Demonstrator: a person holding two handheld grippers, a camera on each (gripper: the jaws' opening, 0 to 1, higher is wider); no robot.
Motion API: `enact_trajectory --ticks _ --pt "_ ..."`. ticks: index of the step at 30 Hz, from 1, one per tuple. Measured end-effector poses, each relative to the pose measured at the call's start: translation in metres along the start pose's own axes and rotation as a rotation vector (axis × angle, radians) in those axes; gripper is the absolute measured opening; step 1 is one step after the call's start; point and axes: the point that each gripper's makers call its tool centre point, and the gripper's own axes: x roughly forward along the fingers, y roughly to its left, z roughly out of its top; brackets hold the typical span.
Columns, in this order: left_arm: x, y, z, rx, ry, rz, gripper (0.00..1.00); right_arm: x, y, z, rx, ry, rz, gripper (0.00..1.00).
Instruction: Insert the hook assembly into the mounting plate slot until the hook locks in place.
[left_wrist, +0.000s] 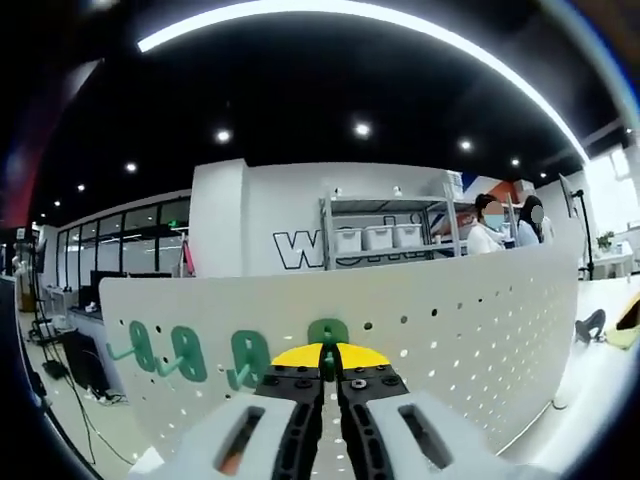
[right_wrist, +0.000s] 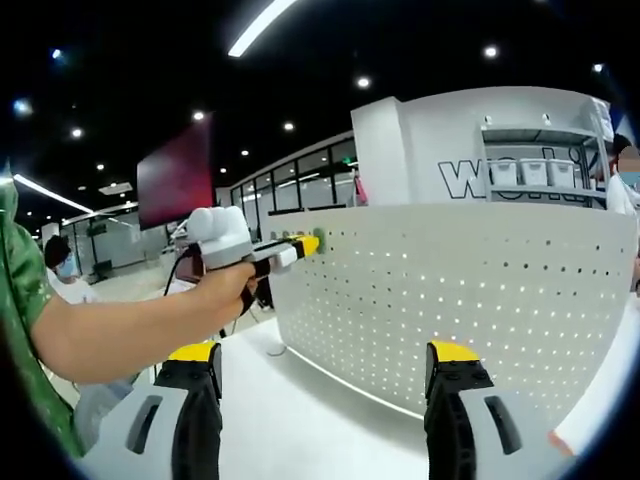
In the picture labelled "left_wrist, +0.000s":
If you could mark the green hook assembly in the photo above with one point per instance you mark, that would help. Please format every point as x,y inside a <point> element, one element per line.
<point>317,332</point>
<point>236,350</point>
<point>142,345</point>
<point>197,367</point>

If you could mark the white perforated mounting plate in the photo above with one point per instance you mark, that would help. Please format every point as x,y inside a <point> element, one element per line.
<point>450,320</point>

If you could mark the long ceiling light strip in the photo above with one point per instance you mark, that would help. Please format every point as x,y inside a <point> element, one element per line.
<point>200,27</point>

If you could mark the small green plant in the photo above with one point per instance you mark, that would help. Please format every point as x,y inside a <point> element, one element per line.
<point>606,241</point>

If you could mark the white storage bin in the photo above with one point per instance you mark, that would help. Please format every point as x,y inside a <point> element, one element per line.
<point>378,238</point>
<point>407,236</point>
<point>349,240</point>

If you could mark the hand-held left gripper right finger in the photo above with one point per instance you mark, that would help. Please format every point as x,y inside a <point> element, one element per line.
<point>400,440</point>

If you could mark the dark grey curved object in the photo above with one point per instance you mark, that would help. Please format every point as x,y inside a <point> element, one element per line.
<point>595,317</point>

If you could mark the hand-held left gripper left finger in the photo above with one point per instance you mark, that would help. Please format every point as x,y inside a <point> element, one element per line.
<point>240,440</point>

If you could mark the round ceiling spotlights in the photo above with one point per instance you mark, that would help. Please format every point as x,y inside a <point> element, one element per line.
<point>362,129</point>

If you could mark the grey metal shelf rack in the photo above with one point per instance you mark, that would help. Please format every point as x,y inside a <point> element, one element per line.
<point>380,202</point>

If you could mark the grey background desk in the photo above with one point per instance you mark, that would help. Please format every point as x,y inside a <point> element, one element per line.
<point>87,317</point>

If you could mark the black tripod stand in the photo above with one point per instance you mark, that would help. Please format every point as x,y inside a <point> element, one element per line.
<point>52,369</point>

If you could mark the white side table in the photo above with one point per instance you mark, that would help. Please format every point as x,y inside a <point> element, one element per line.
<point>617,260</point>

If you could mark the black computer monitor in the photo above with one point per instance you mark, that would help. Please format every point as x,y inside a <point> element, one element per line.
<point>107,285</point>

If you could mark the black equipment case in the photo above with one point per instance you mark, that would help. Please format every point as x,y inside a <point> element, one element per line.
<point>85,360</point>

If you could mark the pink hanging cloth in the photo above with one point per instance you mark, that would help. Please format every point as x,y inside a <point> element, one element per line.
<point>190,257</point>

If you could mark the monitor on black stand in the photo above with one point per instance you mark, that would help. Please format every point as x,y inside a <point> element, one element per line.
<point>566,197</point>

